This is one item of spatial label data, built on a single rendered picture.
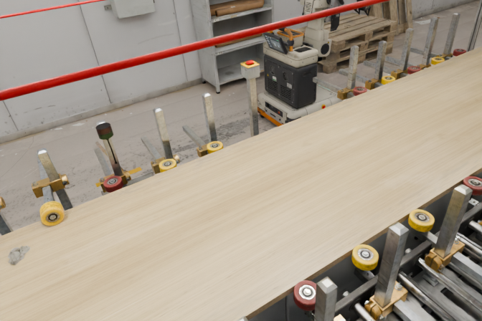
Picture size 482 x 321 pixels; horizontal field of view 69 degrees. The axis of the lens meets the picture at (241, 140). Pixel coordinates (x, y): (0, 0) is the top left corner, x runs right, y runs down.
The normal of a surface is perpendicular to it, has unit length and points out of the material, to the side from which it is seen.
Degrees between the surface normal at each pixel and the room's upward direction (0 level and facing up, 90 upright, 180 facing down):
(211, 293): 0
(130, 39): 90
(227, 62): 90
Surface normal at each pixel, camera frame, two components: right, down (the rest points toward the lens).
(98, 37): 0.51, 0.43
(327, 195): -0.08, -0.83
